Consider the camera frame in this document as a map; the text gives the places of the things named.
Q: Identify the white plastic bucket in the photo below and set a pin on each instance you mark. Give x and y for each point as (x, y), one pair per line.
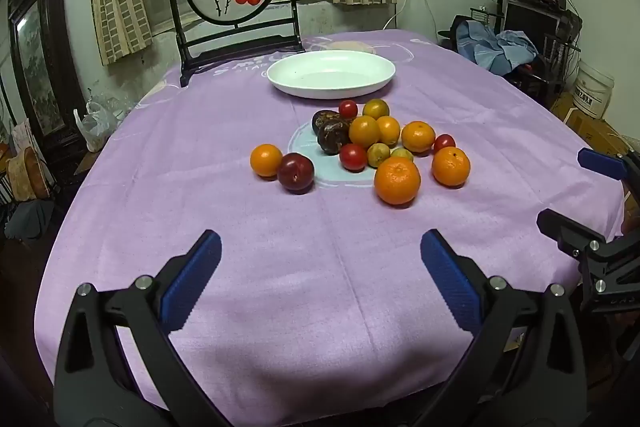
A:
(592, 89)

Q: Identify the white plastic bag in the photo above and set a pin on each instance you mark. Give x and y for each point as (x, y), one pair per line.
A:
(95, 124)

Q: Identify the dark wood framed painting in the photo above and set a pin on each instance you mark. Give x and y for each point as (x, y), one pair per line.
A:
(40, 57)

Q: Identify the black monitor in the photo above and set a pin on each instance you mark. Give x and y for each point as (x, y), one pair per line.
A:
(530, 19)

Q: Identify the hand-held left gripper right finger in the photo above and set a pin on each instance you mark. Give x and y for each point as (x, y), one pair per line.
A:
(450, 274)

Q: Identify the large orange mandarin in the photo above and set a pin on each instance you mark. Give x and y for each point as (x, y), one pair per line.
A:
(397, 180)

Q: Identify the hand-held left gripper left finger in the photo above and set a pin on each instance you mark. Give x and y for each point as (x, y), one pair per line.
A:
(192, 274)

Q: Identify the red cherry tomato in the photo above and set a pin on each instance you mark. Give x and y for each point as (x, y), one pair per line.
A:
(353, 157)
(444, 142)
(348, 109)

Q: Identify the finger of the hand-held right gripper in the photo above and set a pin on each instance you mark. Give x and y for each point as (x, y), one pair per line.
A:
(600, 163)
(570, 232)

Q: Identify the small yellow-green fruit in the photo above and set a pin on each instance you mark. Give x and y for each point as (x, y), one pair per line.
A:
(402, 153)
(378, 154)

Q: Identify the brown cardboard box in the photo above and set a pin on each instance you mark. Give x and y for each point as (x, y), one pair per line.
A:
(587, 129)

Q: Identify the white oval plate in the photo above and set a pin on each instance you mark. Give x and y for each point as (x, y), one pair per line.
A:
(331, 74)

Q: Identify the blue crumpled clothes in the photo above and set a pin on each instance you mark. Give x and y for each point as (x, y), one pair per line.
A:
(500, 47)

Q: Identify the purple printed tablecloth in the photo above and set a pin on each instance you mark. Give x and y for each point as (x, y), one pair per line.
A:
(280, 257)

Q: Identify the yellow-green mandarin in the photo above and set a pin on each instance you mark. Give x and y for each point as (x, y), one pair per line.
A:
(375, 108)

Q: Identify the dark purple passion fruit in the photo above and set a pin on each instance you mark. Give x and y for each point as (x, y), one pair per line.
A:
(334, 137)
(322, 118)

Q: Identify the dark red plum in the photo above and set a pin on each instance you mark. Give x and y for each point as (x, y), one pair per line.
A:
(296, 172)

